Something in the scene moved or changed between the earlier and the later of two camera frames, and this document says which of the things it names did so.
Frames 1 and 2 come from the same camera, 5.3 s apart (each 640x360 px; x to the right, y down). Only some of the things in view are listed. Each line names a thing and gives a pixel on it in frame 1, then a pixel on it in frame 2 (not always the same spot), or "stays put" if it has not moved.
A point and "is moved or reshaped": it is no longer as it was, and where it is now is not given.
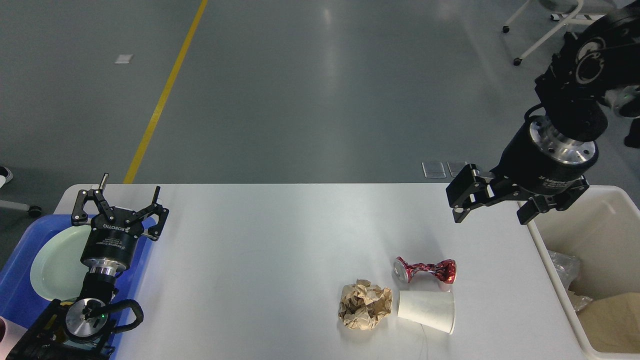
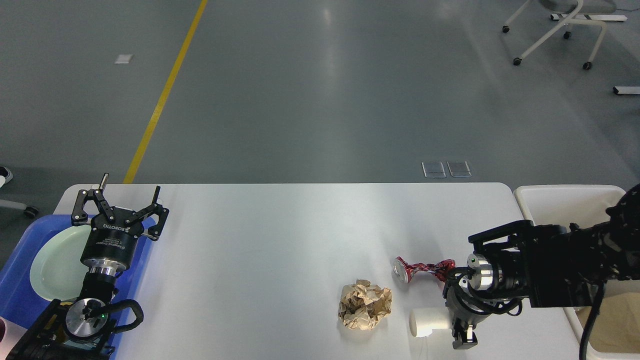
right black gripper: x=538 y=161 to x=467 y=312
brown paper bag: x=612 y=324 stays put
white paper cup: x=435 y=309 is moved or reshaped
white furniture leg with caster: x=34 y=210 stays put
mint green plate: x=58 y=273 stays put
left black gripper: x=110 y=245 stays put
